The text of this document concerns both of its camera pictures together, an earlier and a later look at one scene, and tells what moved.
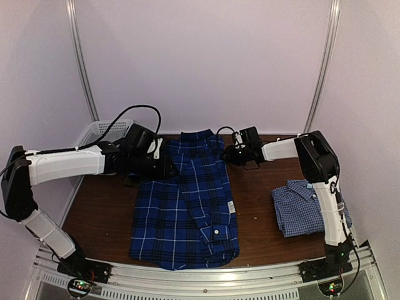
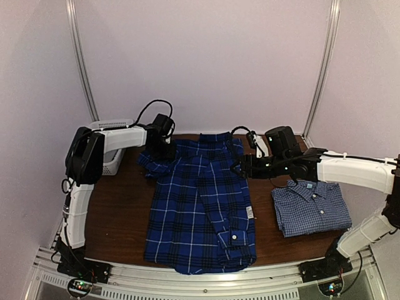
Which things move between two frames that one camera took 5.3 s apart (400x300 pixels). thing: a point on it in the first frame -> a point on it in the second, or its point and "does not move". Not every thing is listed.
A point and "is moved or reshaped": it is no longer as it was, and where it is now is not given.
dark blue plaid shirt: (187, 221) is moved or reshaped
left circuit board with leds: (79, 287) does not move
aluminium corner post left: (70, 10) does not move
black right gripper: (231, 155) -> (245, 160)
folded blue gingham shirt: (299, 209) does not move
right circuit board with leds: (331, 288) does not move
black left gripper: (164, 169) -> (170, 155)
